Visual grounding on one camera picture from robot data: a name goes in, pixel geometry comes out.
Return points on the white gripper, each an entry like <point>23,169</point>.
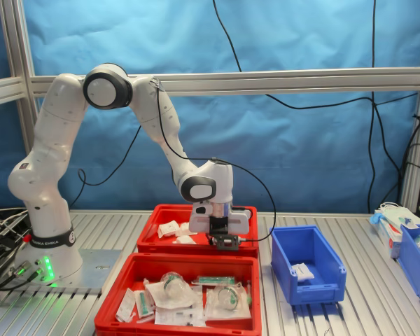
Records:
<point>239,222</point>

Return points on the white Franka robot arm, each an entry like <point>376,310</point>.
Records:
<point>38,175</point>

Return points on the white wrapped bandage pack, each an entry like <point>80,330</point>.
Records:
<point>184,239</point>
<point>182,229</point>

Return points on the packaged green syringe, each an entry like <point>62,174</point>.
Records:
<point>215,279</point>

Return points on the white bandage pack printed label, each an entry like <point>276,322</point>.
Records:
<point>302,272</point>
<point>168,229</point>

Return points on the red plastic crate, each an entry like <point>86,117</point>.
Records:
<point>136,266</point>
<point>154,241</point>

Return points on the packaged clear oxygen mask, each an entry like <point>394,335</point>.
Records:
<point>227,298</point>
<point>171,286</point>

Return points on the blue plastic bin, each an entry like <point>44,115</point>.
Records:
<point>283,252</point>
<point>411,260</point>

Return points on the flat packet with black parts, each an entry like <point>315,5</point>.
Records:
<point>178,318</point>

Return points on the green white syringe packet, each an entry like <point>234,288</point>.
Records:
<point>142,304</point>

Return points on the small white sterile packet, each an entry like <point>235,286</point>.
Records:
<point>126,305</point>

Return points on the blue backdrop cloth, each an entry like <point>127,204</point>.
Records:
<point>318,161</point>

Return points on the white face mask carton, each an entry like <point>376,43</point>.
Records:
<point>388,236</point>

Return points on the pile of blue face masks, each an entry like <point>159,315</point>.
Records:
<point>396,213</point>

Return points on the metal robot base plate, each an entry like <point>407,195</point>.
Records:
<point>91,270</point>

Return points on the long aluminium frame bar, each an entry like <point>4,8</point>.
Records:
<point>301,82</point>

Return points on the short aluminium frame rail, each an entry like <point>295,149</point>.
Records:
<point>3,91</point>

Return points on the aluminium frame post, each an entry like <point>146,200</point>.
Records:
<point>12,35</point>

